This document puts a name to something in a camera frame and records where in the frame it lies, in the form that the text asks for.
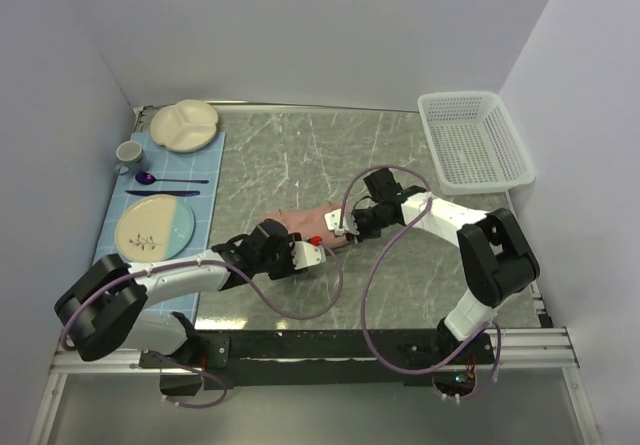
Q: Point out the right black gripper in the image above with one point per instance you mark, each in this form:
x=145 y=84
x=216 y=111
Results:
x=363 y=234

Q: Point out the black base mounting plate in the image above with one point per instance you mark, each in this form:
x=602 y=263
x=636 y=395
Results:
x=313 y=357

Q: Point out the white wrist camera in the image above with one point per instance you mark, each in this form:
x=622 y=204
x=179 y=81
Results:
x=308 y=253
x=336 y=222

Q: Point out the pink printed t shirt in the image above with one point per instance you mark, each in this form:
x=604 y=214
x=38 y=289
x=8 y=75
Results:
x=309 y=223

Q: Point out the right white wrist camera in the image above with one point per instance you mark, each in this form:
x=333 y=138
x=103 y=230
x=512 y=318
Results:
x=336 y=222

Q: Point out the blue grid placemat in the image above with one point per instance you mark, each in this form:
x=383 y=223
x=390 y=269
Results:
x=204 y=163

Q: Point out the purple spoon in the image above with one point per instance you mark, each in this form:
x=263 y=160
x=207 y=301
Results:
x=145 y=178

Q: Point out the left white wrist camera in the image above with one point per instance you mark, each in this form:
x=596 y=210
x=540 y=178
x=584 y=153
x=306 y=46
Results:
x=308 y=253

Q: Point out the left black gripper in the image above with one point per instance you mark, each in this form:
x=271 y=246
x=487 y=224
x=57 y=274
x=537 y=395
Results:
x=289 y=268

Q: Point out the grey mug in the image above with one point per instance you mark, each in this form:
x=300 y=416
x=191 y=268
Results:
x=130 y=157

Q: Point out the cream divided plate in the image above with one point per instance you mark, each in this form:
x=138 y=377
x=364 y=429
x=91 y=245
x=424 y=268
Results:
x=185 y=127

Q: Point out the aluminium frame rail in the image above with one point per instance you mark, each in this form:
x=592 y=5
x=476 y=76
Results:
x=531 y=394

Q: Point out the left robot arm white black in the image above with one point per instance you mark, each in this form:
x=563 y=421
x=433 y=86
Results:
x=103 y=307

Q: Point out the white plastic basket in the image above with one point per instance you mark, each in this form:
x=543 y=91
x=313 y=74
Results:
x=474 y=144

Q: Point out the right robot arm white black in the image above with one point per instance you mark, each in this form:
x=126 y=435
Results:
x=497 y=259

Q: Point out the purple knife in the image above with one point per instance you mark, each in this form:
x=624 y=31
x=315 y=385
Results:
x=175 y=193

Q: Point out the cream teal round plate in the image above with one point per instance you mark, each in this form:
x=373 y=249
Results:
x=155 y=228

